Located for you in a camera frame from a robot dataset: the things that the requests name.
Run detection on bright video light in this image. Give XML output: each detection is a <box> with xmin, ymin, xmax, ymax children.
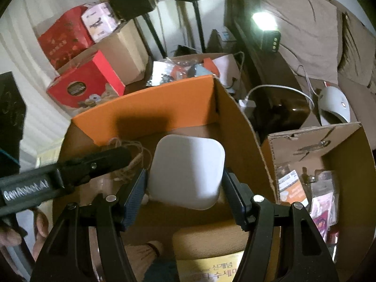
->
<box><xmin>251</xmin><ymin>12</ymin><xmax>281</xmax><ymax>53</ymax></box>

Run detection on white square charger box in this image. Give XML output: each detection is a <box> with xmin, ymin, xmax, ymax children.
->
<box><xmin>147</xmin><ymin>134</ymin><xmax>226</xmax><ymax>211</ymax></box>

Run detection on open brown cardboard box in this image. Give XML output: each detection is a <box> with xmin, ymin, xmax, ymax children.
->
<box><xmin>261</xmin><ymin>122</ymin><xmax>375</xmax><ymax>281</ymax></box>

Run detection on orange cardboard box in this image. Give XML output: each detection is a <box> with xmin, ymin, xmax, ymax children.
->
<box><xmin>59</xmin><ymin>76</ymin><xmax>277</xmax><ymax>259</ymax></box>

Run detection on white dome lamp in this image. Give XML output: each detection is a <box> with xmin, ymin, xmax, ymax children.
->
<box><xmin>317</xmin><ymin>86</ymin><xmax>351</xmax><ymax>126</ymax></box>

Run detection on white shuttlecock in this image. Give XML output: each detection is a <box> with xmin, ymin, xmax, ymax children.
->
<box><xmin>124</xmin><ymin>241</ymin><xmax>163</xmax><ymax>281</ymax></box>

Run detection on white power adapter cable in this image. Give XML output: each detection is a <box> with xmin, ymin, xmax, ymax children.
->
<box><xmin>238</xmin><ymin>84</ymin><xmax>315</xmax><ymax>118</ymax></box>

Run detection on red patterned gift bag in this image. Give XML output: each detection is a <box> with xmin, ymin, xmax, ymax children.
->
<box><xmin>38</xmin><ymin>5</ymin><xmax>95</xmax><ymax>70</ymax></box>

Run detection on plastic bag of items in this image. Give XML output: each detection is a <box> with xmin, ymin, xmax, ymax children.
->
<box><xmin>146</xmin><ymin>58</ymin><xmax>220</xmax><ymax>87</ymax></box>

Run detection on beige sofa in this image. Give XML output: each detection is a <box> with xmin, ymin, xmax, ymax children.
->
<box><xmin>232</xmin><ymin>0</ymin><xmax>375</xmax><ymax>146</ymax></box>

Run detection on pink white small box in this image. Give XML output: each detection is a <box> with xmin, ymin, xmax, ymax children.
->
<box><xmin>81</xmin><ymin>2</ymin><xmax>120</xmax><ymax>43</ymax></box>

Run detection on person left hand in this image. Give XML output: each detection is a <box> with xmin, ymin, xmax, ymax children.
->
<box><xmin>1</xmin><ymin>208</ymin><xmax>49</xmax><ymax>261</ymax></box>

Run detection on red collection gift box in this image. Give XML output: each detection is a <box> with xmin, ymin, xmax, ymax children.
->
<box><xmin>47</xmin><ymin>50</ymin><xmax>125</xmax><ymax>117</ymax></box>

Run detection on yellow sponge pack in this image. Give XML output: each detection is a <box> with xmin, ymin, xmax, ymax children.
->
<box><xmin>172</xmin><ymin>220</ymin><xmax>249</xmax><ymax>281</ymax></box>

